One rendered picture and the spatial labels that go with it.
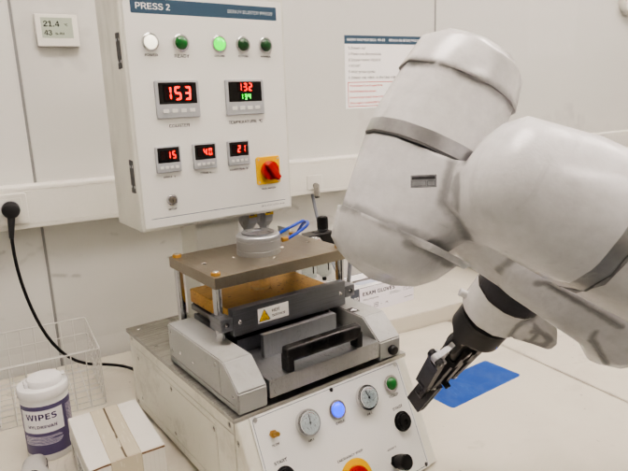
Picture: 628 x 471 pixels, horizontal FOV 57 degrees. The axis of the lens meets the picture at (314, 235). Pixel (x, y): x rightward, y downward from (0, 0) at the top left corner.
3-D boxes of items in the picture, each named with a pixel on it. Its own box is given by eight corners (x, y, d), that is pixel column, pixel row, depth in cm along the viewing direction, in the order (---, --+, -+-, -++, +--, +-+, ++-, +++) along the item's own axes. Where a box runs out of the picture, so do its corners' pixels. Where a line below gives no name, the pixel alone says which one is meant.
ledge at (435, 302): (294, 313, 175) (293, 299, 174) (498, 267, 213) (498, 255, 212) (346, 348, 149) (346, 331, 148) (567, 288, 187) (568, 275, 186)
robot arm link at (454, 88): (278, 169, 59) (347, 20, 58) (403, 231, 68) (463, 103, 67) (386, 206, 42) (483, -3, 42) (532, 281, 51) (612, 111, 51)
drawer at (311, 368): (187, 343, 110) (183, 305, 108) (283, 315, 123) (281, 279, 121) (270, 404, 87) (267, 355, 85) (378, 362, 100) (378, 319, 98)
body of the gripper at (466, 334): (490, 289, 85) (460, 326, 90) (450, 302, 80) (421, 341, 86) (525, 329, 81) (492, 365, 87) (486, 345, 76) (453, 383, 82)
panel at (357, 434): (283, 548, 82) (248, 418, 85) (429, 465, 99) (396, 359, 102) (291, 550, 81) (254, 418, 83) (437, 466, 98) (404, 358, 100)
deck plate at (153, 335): (125, 332, 120) (125, 327, 119) (268, 294, 140) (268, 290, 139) (234, 424, 83) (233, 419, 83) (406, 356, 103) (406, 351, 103)
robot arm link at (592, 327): (407, 197, 69) (555, 278, 85) (456, 323, 57) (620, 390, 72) (476, 133, 64) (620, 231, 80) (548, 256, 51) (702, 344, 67)
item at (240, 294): (191, 308, 108) (187, 259, 106) (289, 283, 120) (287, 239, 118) (236, 336, 94) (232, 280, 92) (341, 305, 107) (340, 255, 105)
